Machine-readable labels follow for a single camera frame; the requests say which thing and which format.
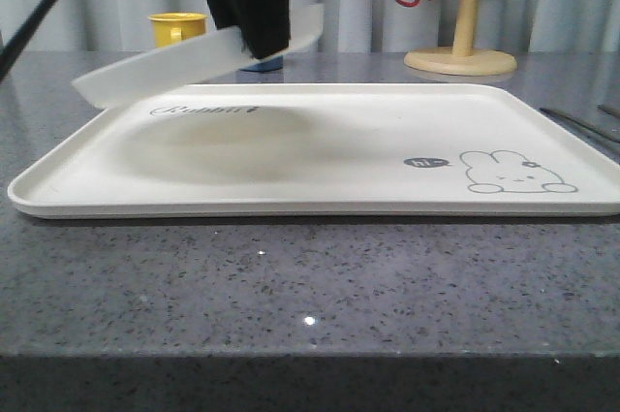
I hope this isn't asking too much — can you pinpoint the yellow enamel mug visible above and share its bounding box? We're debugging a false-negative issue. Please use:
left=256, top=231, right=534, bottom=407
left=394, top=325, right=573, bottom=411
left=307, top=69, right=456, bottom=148
left=148, top=12, right=207, bottom=48

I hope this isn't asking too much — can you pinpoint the beige rabbit serving tray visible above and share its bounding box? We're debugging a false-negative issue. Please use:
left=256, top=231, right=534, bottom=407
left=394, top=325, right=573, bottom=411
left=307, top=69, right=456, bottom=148
left=8, top=83, right=619, bottom=219

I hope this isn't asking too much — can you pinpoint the white round plate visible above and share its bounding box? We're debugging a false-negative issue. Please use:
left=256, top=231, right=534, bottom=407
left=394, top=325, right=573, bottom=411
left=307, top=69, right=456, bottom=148
left=71, top=2, right=326, bottom=109

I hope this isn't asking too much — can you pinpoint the wooden mug tree stand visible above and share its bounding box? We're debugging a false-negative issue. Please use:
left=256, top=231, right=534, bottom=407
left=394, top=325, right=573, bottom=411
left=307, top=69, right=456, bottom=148
left=404, top=0, right=517, bottom=77

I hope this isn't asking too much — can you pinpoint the blue enamel mug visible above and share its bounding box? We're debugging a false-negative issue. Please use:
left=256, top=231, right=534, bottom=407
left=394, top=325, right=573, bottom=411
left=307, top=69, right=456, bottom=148
left=241, top=56, right=284, bottom=73

